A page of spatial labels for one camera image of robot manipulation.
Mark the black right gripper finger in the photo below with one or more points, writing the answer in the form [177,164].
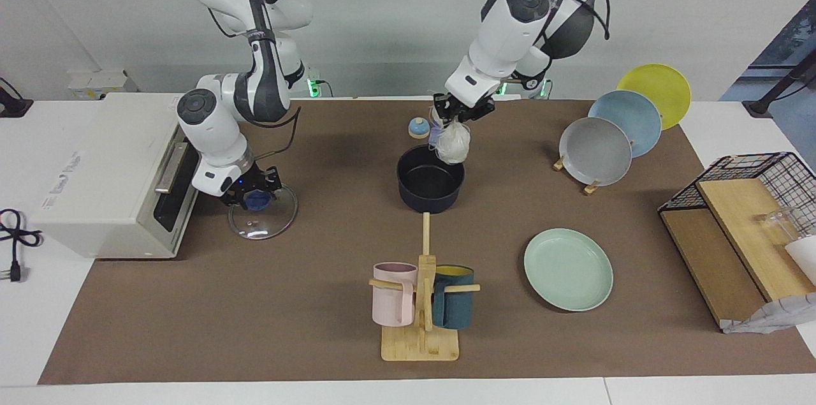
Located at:
[274,180]
[236,201]

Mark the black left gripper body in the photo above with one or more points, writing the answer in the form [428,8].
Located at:
[464,110]

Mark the white toaster oven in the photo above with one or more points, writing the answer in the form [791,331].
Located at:
[102,175]

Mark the white power strip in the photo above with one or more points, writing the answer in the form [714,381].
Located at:
[102,83]

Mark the light blue plate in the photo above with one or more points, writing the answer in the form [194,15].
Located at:
[637,124]

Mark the dark blue saucepan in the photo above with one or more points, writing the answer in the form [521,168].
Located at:
[430,191]

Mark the small blue wooden bell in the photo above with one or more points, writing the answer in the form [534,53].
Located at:
[419,129]

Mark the white cup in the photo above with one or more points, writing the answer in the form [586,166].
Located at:
[804,258]

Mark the black stand leg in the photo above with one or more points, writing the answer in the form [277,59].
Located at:
[778,86]

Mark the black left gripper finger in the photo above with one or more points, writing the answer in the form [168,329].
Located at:
[442,110]
[465,119]

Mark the pink mug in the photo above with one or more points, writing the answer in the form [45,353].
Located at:
[392,303]

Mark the grey plate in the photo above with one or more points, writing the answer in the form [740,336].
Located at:
[596,153]

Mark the yellow plate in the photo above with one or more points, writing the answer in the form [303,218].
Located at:
[663,86]

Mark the black clamp mount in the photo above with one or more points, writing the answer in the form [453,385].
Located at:
[13,106]

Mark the clear glass cup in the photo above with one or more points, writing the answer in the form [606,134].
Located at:
[774,223]

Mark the dark teal mug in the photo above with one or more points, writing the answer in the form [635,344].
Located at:
[456,306]

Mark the wooden plate rack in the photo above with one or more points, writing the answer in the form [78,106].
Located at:
[591,188]

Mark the mint green plate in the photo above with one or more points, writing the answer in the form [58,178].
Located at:
[567,271]

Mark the grey cloth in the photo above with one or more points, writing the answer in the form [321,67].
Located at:
[778,316]

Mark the glass lid with blue knob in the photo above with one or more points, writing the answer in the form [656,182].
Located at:
[268,223]

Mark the light bamboo board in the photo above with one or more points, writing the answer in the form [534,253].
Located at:
[746,226]

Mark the brown table mat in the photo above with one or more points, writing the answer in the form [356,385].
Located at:
[255,316]

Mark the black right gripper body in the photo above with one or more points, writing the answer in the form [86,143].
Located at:
[256,178]

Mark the white vermicelli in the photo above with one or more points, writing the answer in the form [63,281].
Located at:
[454,145]

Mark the wooden mug tree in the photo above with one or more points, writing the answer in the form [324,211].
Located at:
[421,344]

